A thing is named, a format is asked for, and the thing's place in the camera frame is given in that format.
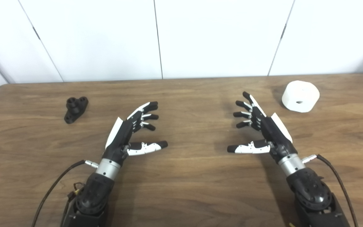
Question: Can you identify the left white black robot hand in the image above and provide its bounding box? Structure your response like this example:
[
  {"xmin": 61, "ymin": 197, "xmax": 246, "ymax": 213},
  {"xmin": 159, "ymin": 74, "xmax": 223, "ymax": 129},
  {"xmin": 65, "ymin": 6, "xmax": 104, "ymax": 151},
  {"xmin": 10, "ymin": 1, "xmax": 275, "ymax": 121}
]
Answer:
[{"xmin": 102, "ymin": 101, "xmax": 169, "ymax": 166}]

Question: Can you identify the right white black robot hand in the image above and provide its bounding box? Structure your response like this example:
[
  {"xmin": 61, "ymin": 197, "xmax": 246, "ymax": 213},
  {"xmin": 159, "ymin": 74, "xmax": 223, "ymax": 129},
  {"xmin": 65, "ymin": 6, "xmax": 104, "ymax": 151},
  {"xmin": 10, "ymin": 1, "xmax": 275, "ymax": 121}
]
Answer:
[{"xmin": 227, "ymin": 91, "xmax": 298, "ymax": 163}]

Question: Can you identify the round white plastic piece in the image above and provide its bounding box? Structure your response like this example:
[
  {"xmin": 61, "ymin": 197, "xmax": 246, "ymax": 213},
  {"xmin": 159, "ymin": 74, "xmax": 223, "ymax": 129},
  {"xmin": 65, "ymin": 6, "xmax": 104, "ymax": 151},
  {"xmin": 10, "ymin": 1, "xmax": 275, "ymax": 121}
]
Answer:
[{"xmin": 282, "ymin": 80, "xmax": 320, "ymax": 113}]

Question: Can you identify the black plastic holder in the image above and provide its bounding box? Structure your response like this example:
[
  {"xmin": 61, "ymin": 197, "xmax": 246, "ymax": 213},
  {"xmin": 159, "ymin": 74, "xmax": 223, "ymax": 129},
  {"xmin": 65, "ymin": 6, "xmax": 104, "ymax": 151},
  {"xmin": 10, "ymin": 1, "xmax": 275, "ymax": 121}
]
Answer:
[{"xmin": 64, "ymin": 96, "xmax": 89, "ymax": 124}]

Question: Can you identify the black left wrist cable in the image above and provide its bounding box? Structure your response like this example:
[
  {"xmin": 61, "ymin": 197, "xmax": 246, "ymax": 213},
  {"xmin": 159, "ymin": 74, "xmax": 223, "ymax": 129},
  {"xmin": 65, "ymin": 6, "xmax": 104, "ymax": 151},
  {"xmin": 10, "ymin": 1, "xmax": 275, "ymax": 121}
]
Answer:
[{"xmin": 32, "ymin": 160, "xmax": 99, "ymax": 227}]

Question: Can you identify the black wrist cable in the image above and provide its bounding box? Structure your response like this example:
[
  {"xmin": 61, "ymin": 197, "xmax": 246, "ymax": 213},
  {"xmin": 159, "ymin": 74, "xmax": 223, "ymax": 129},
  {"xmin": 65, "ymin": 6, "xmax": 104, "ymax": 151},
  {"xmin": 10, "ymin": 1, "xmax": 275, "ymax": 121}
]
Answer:
[
  {"xmin": 32, "ymin": 160, "xmax": 99, "ymax": 227},
  {"xmin": 302, "ymin": 154, "xmax": 358, "ymax": 227}
]

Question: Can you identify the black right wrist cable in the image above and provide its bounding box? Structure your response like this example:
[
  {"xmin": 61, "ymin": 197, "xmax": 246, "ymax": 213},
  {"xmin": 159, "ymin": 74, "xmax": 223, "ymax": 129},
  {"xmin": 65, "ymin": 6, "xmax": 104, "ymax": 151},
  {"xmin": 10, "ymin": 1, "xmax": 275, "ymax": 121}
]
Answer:
[{"xmin": 302, "ymin": 154, "xmax": 358, "ymax": 227}]

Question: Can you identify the left arm yellow connector wire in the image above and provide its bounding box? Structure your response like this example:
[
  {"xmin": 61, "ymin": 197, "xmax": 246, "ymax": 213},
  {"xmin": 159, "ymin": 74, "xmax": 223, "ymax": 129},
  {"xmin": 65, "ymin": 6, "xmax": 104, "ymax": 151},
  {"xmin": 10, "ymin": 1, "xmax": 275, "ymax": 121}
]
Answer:
[{"xmin": 66, "ymin": 182, "xmax": 85, "ymax": 202}]

